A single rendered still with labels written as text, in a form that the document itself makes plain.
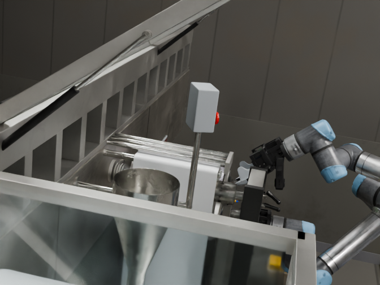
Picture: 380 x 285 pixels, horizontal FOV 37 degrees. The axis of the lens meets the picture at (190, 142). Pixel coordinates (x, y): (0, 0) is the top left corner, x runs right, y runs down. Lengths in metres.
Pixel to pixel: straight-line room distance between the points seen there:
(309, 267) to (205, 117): 0.55
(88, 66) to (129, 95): 0.90
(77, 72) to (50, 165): 0.39
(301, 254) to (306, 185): 3.35
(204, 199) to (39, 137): 0.57
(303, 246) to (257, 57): 3.18
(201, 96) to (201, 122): 0.06
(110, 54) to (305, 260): 0.45
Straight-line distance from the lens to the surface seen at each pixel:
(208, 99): 1.27
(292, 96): 4.04
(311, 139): 1.85
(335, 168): 1.84
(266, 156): 1.87
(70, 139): 1.47
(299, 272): 0.82
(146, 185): 1.28
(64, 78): 1.00
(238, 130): 4.12
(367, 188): 2.16
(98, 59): 0.97
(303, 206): 4.27
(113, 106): 1.73
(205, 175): 1.57
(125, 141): 1.67
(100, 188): 1.43
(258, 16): 3.97
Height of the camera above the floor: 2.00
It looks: 19 degrees down
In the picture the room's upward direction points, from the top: 7 degrees clockwise
